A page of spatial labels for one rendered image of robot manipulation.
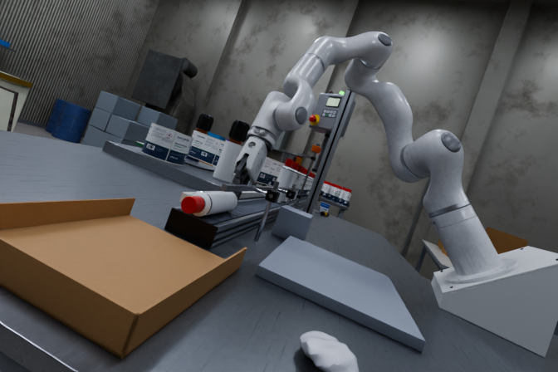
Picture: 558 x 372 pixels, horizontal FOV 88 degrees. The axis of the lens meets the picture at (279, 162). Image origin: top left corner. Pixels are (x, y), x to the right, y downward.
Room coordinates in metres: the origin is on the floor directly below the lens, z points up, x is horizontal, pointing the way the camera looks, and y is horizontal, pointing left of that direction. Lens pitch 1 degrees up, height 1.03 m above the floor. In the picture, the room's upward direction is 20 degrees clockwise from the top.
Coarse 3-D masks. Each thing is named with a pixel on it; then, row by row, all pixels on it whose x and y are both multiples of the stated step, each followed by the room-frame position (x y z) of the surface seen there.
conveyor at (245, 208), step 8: (256, 200) 1.14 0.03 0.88; (264, 200) 1.24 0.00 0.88; (240, 208) 0.85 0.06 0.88; (248, 208) 0.90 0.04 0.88; (256, 208) 0.95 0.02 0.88; (264, 208) 1.01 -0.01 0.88; (192, 216) 0.59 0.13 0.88; (208, 216) 0.63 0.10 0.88; (216, 216) 0.65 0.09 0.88; (224, 216) 0.68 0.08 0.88; (232, 216) 0.72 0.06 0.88; (240, 216) 0.75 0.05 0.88
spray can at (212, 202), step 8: (200, 192) 0.59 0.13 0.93; (208, 192) 0.61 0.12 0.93; (216, 192) 0.65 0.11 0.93; (224, 192) 0.69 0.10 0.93; (232, 192) 0.74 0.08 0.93; (184, 200) 0.55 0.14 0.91; (192, 200) 0.55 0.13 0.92; (200, 200) 0.57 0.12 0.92; (208, 200) 0.59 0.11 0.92; (216, 200) 0.61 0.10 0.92; (224, 200) 0.66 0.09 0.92; (232, 200) 0.71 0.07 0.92; (184, 208) 0.55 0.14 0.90; (192, 208) 0.55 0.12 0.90; (200, 208) 0.57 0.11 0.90; (208, 208) 0.59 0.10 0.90; (216, 208) 0.62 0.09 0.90; (224, 208) 0.67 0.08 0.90; (232, 208) 0.73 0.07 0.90; (200, 216) 0.59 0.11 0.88
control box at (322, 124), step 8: (320, 96) 1.50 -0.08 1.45; (328, 96) 1.46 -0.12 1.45; (344, 96) 1.39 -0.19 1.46; (320, 104) 1.49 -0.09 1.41; (352, 104) 1.44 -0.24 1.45; (320, 112) 1.48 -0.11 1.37; (352, 112) 1.46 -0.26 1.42; (320, 120) 1.46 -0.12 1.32; (328, 120) 1.42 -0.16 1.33; (312, 128) 1.51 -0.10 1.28; (320, 128) 1.46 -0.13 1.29; (328, 128) 1.41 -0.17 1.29; (344, 128) 1.44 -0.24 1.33
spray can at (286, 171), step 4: (288, 160) 1.30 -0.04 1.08; (292, 160) 1.30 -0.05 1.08; (288, 164) 1.29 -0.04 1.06; (284, 168) 1.29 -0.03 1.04; (288, 168) 1.29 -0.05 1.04; (280, 172) 1.30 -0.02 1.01; (284, 172) 1.29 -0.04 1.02; (288, 172) 1.29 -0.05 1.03; (280, 176) 1.29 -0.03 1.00; (284, 176) 1.29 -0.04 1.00; (288, 176) 1.29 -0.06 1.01; (280, 180) 1.29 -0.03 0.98; (284, 180) 1.29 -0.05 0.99; (288, 180) 1.30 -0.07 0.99; (280, 184) 1.29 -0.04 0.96; (284, 184) 1.29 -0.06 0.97; (280, 192) 1.29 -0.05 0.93; (280, 196) 1.29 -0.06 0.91; (280, 200) 1.29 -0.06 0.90
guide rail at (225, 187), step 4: (224, 184) 0.58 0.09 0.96; (228, 184) 0.60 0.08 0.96; (232, 184) 0.63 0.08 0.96; (236, 184) 0.65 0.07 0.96; (240, 184) 0.68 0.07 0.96; (224, 188) 0.58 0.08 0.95; (228, 188) 0.59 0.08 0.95; (232, 188) 0.62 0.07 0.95; (236, 188) 0.64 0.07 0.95; (240, 188) 0.66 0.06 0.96; (244, 188) 0.69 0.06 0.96; (248, 188) 0.72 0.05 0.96; (252, 188) 0.76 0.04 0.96; (264, 188) 0.87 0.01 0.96; (268, 188) 0.92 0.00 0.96; (284, 188) 1.19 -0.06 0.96; (288, 188) 1.28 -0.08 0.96; (296, 188) 1.53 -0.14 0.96
